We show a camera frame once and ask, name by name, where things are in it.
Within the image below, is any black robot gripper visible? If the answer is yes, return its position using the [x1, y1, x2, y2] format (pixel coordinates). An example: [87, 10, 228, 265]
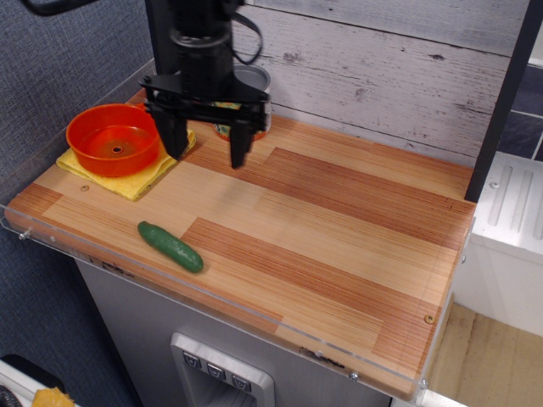
[141, 29, 269, 169]

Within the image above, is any red pan with grey handle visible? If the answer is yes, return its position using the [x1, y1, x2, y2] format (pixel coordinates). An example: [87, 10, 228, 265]
[66, 103, 162, 177]

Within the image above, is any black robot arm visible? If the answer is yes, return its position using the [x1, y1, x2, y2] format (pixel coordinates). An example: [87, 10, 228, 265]
[141, 1, 269, 169]

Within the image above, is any patterned tin can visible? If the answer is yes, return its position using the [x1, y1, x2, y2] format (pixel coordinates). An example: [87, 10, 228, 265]
[211, 64, 272, 142]

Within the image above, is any yellow folded cloth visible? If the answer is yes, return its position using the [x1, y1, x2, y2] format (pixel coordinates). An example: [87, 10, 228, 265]
[56, 148, 177, 202]

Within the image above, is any green toy cucumber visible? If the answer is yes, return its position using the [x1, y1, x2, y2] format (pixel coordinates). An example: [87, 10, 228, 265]
[137, 221, 204, 273]

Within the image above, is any grey cabinet with dispenser panel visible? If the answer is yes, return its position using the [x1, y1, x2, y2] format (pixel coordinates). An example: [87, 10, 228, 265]
[77, 260, 391, 406]

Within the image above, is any yellow object at corner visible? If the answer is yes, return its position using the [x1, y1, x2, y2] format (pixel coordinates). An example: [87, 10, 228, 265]
[31, 387, 76, 407]

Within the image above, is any white ribbed appliance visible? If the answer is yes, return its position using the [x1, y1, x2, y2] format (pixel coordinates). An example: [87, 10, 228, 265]
[452, 153, 542, 335]

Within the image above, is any black braided cable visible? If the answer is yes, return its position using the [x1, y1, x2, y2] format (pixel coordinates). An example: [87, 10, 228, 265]
[23, 0, 98, 18]

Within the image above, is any black right upright post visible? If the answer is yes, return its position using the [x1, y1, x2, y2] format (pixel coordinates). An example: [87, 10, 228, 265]
[464, 0, 542, 203]

